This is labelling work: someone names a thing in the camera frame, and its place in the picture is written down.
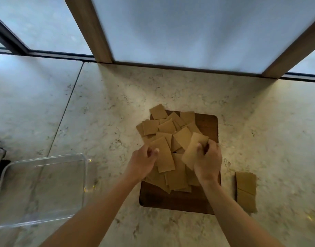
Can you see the person's left hand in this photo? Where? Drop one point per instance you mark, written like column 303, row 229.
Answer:
column 139, row 162

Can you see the person's right hand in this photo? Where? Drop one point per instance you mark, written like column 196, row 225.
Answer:
column 209, row 164

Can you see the person's right thumb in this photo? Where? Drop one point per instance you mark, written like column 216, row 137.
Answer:
column 200, row 148

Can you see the person's left thumb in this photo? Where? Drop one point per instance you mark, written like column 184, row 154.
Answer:
column 155, row 154

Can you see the narrow brown cardboard piece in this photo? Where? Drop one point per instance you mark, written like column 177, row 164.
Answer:
column 192, row 151

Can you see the wide brown cardboard piece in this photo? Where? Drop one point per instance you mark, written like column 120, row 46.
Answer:
column 164, row 156

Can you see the person's left forearm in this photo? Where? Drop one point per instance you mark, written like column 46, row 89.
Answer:
column 95, row 216

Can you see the person's right forearm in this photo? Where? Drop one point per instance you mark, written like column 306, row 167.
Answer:
column 232, row 216

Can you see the pile of brown cardboard pieces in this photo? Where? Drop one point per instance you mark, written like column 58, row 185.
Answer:
column 170, row 128

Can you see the dark wooden cutting board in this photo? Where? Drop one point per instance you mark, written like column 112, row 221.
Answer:
column 178, row 201

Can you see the brown cardboard rectangle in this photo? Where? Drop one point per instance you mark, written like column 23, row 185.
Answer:
column 246, row 201
column 246, row 180

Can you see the clear plastic container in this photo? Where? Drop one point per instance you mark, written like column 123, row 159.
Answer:
column 44, row 187

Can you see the frosted window pane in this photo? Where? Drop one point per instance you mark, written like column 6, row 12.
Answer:
column 198, row 30
column 39, row 20

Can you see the black mat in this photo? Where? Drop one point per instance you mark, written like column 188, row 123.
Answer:
column 0, row 174

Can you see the wooden window post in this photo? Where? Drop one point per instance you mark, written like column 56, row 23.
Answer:
column 294, row 51
column 91, row 28

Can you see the black window frame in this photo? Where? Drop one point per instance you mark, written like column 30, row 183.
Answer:
column 10, row 39

